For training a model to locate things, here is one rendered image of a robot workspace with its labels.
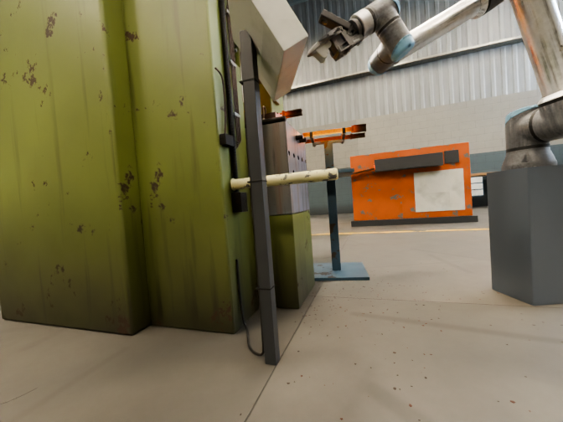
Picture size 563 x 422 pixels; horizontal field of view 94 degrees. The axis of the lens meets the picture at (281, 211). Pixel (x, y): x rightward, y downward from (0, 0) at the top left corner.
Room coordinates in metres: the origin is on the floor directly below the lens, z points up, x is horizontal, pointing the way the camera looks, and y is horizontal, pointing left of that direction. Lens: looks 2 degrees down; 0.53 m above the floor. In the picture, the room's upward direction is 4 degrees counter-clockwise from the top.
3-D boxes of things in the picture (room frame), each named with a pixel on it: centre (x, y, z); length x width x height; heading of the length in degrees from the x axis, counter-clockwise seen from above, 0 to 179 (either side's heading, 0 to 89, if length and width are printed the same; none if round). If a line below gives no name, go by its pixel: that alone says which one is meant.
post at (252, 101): (0.86, 0.07, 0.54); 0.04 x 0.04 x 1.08; 71
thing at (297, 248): (1.53, 0.15, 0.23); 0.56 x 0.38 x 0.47; 71
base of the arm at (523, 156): (1.23, -1.16, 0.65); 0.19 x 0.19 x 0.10
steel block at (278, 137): (1.53, 0.15, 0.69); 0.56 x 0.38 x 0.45; 71
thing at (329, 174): (1.05, -0.01, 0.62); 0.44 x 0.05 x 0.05; 71
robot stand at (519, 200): (1.23, -1.16, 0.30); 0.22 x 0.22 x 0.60; 1
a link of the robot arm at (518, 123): (1.22, -1.16, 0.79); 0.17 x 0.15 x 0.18; 4
